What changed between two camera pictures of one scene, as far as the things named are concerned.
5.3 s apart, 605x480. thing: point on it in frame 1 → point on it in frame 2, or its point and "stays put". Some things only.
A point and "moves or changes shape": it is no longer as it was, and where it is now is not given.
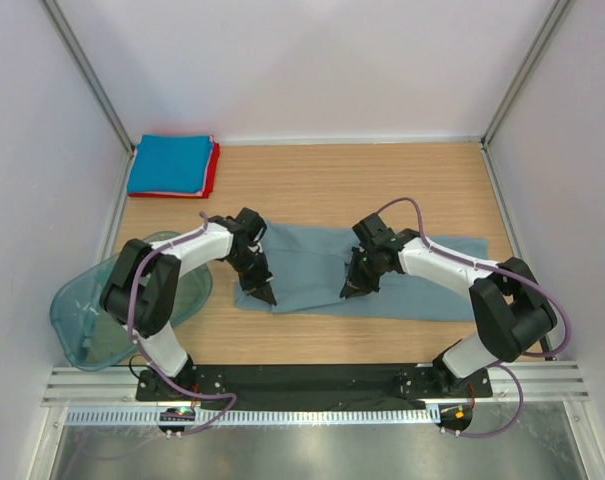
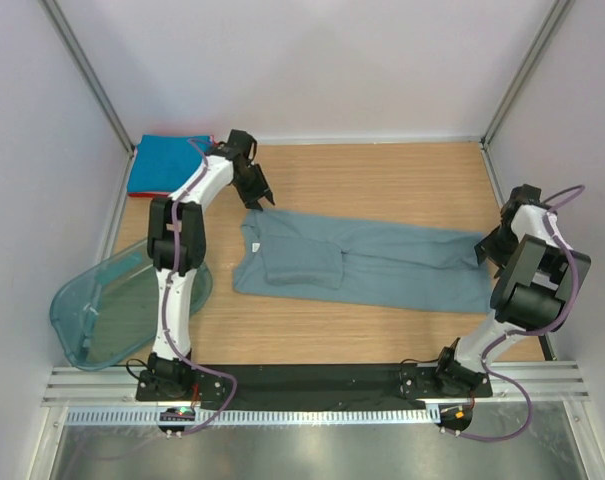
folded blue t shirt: x=170 y=164 stays put
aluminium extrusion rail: x=544 y=384 stays put
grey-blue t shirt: x=308 y=265 moves or changes shape
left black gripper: x=259 y=285 → x=258 y=191
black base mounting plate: x=322 y=386 stays put
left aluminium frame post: x=88 y=73 stays put
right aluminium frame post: x=556 y=18 stays put
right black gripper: x=357 y=285 → x=487 y=248
